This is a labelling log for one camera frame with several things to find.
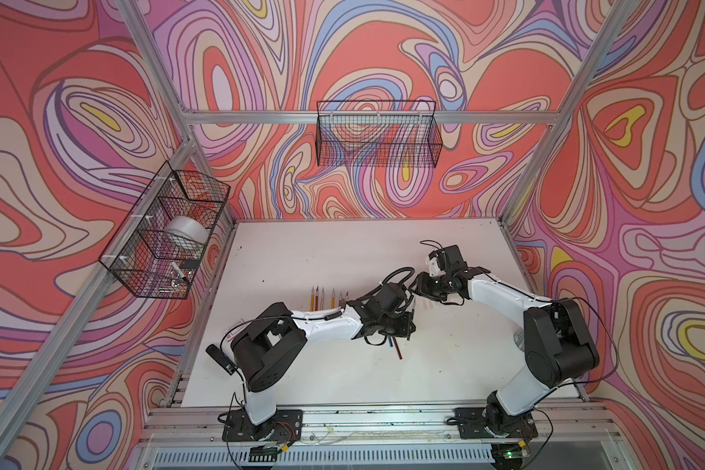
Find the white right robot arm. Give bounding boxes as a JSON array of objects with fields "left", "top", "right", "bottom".
[{"left": 414, "top": 245, "right": 600, "bottom": 423}]

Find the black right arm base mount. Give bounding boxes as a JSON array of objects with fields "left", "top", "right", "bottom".
[{"left": 445, "top": 391, "right": 539, "bottom": 442}]

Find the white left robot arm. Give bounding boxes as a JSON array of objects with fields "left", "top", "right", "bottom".
[{"left": 230, "top": 282, "right": 415, "bottom": 426}]

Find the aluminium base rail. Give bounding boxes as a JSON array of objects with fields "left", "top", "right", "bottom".
[{"left": 134, "top": 401, "right": 565, "bottom": 470}]

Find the black wire basket left wall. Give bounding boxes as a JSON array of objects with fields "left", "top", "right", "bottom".
[{"left": 99, "top": 163, "right": 230, "bottom": 300}]

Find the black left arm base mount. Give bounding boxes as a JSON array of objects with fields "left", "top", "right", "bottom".
[{"left": 217, "top": 389, "right": 304, "bottom": 446}]

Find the black wire basket back wall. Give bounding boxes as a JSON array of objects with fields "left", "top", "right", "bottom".
[{"left": 315, "top": 98, "right": 443, "bottom": 168}]

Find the white tape roll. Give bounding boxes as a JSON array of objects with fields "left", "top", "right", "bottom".
[{"left": 164, "top": 215, "right": 210, "bottom": 251}]

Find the black wire basket wall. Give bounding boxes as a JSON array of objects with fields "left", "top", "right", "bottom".
[
  {"left": 99, "top": 163, "right": 230, "bottom": 300},
  {"left": 315, "top": 98, "right": 443, "bottom": 168}
]

